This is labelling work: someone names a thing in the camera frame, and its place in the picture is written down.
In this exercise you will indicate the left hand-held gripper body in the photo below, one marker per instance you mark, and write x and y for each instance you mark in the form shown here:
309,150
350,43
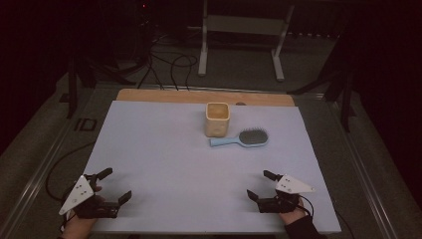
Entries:
83,194

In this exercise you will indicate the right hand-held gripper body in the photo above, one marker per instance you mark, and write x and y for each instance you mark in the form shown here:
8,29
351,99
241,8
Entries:
292,185

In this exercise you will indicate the light blue hairbrush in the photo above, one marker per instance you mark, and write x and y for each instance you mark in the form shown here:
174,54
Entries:
252,137

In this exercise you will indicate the square beige cup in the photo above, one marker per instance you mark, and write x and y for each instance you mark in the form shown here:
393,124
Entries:
217,124

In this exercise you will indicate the person's right hand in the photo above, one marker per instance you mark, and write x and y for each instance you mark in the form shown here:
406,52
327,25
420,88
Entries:
293,217

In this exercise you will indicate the person's left hand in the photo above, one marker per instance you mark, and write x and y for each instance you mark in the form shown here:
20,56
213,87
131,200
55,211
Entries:
79,227

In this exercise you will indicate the white table mat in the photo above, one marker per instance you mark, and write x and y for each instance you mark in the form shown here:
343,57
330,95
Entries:
172,172

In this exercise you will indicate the black metal stand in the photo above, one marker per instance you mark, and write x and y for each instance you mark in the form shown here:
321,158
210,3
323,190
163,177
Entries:
341,86
79,76

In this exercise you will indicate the white metal stand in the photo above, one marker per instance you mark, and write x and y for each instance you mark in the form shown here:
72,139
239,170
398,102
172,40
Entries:
244,25

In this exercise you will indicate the metal frame rail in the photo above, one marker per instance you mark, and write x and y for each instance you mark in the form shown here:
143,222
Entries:
375,186
31,189
212,88

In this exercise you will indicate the black rectangular floor bracket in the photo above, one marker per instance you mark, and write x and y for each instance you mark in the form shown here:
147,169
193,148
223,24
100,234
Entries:
86,124

